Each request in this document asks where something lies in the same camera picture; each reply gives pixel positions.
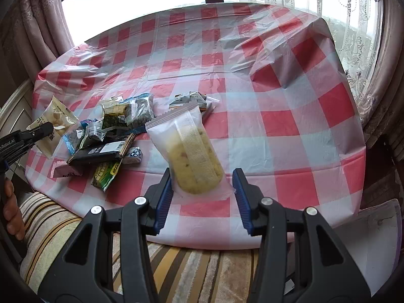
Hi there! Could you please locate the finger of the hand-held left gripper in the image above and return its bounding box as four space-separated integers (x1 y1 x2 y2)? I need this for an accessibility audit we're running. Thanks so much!
26 122 55 141

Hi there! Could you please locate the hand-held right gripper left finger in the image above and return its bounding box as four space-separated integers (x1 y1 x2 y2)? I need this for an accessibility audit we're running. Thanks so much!
37 168 174 303

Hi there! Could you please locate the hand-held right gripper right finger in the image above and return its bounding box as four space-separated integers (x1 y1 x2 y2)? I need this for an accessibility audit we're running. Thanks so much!
232 168 371 303

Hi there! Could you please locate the blue cartoon seed packet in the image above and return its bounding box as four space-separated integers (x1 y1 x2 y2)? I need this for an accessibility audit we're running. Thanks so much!
61 120 95 155

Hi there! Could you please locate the frosted yellow cake packet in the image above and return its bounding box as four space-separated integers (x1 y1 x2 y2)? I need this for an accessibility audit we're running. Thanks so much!
145 104 237 203

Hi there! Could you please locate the long black snack packet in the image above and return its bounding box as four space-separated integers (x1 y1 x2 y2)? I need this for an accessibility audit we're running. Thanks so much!
67 133 137 166

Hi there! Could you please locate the cream packet of white snacks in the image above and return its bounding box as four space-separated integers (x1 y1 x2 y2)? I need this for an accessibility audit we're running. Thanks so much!
27 96 79 158

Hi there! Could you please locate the person's left hand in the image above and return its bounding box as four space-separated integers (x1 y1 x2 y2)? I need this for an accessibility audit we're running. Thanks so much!
0 178 26 241

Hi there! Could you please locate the cream cabinet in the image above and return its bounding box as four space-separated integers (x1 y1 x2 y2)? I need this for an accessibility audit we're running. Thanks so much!
0 79 35 133

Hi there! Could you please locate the pink snack packet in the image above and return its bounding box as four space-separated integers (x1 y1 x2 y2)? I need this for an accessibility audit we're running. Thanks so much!
51 159 84 179

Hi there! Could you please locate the small blue white patterned packet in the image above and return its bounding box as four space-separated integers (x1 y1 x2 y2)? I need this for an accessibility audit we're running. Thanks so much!
121 147 143 165

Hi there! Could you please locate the small clear snack packet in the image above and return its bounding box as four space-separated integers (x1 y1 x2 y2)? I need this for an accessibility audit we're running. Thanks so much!
85 121 106 141

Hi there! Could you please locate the green snack packet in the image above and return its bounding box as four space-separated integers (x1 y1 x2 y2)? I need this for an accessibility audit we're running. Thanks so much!
91 160 123 192

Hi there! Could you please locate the striped sofa cushion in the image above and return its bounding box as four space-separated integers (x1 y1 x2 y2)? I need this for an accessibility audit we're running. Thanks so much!
19 191 262 303

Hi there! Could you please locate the beige snack packet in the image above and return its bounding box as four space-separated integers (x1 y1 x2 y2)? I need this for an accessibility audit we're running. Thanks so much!
101 103 136 127
169 91 207 109

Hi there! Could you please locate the blue-edged clear seed packet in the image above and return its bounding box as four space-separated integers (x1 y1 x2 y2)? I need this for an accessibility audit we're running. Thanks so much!
126 93 155 133

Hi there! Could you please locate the red white checkered tablecloth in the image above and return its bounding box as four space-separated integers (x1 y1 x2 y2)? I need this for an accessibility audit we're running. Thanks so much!
24 2 368 248

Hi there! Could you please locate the white orange snack packet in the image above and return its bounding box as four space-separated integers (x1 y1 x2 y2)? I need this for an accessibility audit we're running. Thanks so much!
197 95 220 122

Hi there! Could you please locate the pink patterned curtain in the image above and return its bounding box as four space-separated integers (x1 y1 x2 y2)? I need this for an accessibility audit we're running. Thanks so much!
357 0 403 133
0 0 76 81

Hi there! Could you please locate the white lace curtain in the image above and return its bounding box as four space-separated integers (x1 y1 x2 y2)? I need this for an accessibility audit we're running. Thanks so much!
239 0 384 98

